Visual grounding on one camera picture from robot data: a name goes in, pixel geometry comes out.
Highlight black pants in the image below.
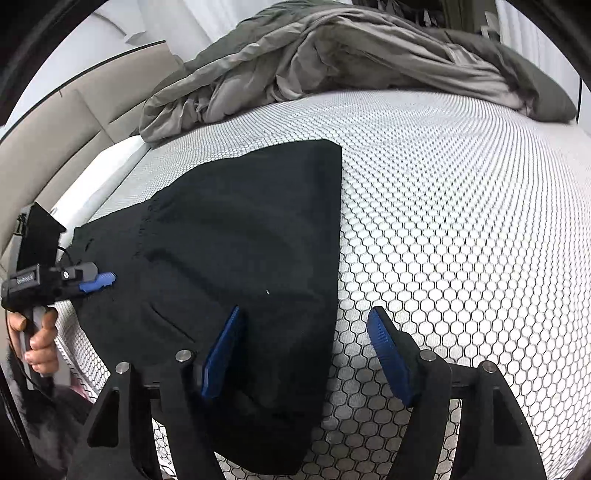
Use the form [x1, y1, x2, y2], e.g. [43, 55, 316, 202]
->
[69, 140, 342, 475]

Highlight person's left hand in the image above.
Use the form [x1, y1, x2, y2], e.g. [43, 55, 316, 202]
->
[7, 308, 59, 376]

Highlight beige padded headboard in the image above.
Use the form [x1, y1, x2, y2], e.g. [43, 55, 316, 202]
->
[1, 42, 182, 250]

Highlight white mesh mattress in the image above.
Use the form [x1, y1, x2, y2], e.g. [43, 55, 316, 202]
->
[51, 91, 590, 479]

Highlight grey crumpled duvet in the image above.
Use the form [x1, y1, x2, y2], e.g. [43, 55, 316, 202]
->
[138, 1, 576, 143]

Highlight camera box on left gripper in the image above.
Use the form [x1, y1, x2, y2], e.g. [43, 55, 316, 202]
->
[10, 202, 66, 273]

